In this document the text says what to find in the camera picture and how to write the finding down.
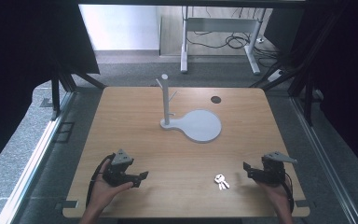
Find person's left hand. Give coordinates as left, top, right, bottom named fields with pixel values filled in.
left=89, top=160, right=135, bottom=214

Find person's right hand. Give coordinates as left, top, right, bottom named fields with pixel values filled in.
left=255, top=181, right=291, bottom=213

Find black floor cables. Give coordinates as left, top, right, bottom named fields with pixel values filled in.
left=187, top=28, right=282, bottom=68

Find silver bunch of keys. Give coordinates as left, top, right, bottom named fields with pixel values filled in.
left=213, top=174, right=231, bottom=191

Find dark floor hatch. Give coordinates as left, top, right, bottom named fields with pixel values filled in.
left=53, top=121, right=76, bottom=145

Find white key stand with base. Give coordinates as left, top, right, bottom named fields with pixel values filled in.
left=155, top=73, right=223, bottom=145

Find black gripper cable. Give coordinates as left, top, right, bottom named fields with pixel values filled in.
left=85, top=152, right=117, bottom=208
left=282, top=172, right=296, bottom=215

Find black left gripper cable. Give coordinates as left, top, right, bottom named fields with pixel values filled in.
left=85, top=152, right=117, bottom=208

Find black metal stand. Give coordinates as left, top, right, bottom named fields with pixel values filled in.
left=49, top=72, right=107, bottom=121
left=288, top=70, right=315, bottom=127

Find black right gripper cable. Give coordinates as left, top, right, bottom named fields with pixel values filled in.
left=282, top=172, right=296, bottom=215

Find black curtain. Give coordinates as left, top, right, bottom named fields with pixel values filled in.
left=0, top=0, right=101, bottom=179
left=262, top=0, right=358, bottom=183

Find aluminium floor rail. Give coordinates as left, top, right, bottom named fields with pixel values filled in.
left=290, top=95, right=358, bottom=224
left=0, top=91, right=76, bottom=224

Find white metal desk frame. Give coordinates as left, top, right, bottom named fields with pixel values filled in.
left=179, top=6, right=267, bottom=76

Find white power strip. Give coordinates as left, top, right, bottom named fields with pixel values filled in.
left=267, top=68, right=285, bottom=83

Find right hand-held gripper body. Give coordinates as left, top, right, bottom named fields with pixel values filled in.
left=254, top=151, right=299, bottom=187

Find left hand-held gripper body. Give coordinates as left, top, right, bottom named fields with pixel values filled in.
left=102, top=148, right=141, bottom=189

